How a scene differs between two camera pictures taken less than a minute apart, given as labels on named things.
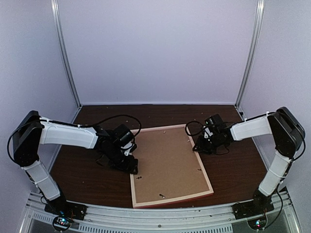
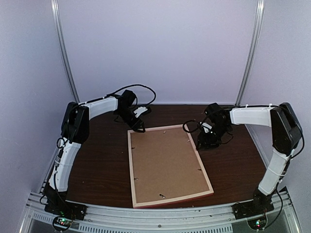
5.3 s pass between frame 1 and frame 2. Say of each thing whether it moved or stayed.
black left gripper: moved
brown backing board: stayed
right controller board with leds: stayed
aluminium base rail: stayed
